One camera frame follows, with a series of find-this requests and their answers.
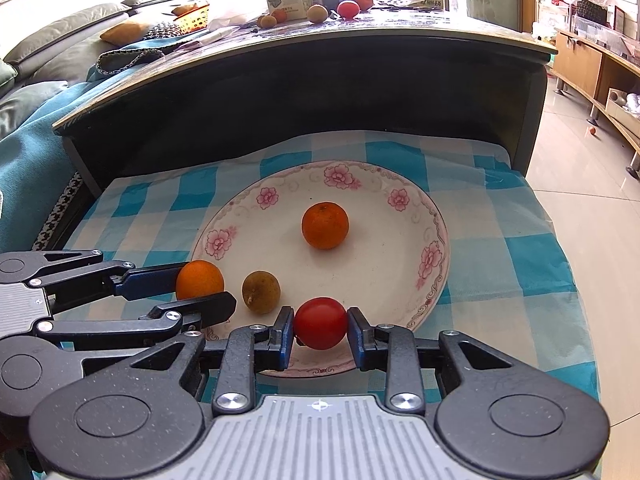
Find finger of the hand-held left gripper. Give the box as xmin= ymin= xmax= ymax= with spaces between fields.
xmin=34 ymin=291 xmax=238 ymax=376
xmin=29 ymin=248 xmax=193 ymax=307

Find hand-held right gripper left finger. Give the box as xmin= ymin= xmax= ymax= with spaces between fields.
xmin=127 ymin=306 xmax=297 ymax=416

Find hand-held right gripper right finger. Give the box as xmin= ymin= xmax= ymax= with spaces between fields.
xmin=347 ymin=306 xmax=522 ymax=416

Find orange mandarin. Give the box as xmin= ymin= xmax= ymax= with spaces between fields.
xmin=175 ymin=259 xmax=225 ymax=301
xmin=301 ymin=201 xmax=350 ymax=250

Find white floral plate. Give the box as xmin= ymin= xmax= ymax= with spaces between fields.
xmin=190 ymin=160 xmax=451 ymax=378

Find brown-green kiwi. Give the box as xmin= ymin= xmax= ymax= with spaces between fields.
xmin=242 ymin=270 xmax=281 ymax=315

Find teal blanket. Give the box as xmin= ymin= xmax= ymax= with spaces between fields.
xmin=0 ymin=42 xmax=108 ymax=253

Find blue white checked cloth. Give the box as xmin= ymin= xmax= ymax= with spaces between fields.
xmin=62 ymin=129 xmax=601 ymax=403

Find dark two-tier coffee table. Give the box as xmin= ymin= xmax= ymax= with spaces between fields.
xmin=52 ymin=7 xmax=559 ymax=198

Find dark knitted cloth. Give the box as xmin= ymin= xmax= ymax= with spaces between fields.
xmin=96 ymin=21 xmax=185 ymax=74

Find yellow cushion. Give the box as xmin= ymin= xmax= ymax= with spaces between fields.
xmin=99 ymin=19 xmax=157 ymax=44

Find grey sofa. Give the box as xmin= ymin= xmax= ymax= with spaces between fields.
xmin=0 ymin=0 xmax=201 ymax=126

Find orange plastic basket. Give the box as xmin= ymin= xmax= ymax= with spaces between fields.
xmin=171 ymin=3 xmax=211 ymax=35

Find white plastic bag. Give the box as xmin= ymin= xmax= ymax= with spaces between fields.
xmin=206 ymin=0 xmax=269 ymax=32

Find wooden low cabinet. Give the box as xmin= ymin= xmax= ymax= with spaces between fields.
xmin=552 ymin=29 xmax=640 ymax=181

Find white wire basket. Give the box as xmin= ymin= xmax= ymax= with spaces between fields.
xmin=571 ymin=12 xmax=640 ymax=63

